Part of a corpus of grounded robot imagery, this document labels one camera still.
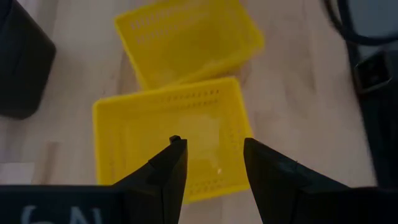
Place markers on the black metal bracket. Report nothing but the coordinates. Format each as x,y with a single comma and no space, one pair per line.
379,102

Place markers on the yellow slotted plastic basket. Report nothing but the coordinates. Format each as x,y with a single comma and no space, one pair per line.
140,124
186,43

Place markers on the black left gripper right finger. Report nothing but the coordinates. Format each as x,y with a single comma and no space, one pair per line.
286,193

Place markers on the black rounded housing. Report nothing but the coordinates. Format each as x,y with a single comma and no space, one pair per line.
21,62

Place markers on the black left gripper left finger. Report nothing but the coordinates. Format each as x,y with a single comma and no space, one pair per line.
149,193

